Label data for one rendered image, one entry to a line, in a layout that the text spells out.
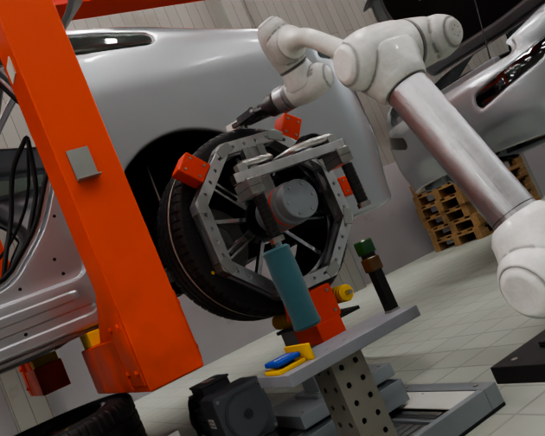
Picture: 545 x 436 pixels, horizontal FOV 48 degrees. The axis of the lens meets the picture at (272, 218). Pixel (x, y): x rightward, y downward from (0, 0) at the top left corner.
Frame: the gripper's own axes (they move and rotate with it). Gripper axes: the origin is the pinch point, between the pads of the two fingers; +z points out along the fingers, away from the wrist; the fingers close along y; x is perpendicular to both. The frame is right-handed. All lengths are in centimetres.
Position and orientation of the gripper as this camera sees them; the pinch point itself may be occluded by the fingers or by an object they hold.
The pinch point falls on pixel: (234, 126)
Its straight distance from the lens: 220.3
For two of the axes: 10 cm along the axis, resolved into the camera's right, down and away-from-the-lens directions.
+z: -7.5, 3.2, 5.7
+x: -3.2, -9.4, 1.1
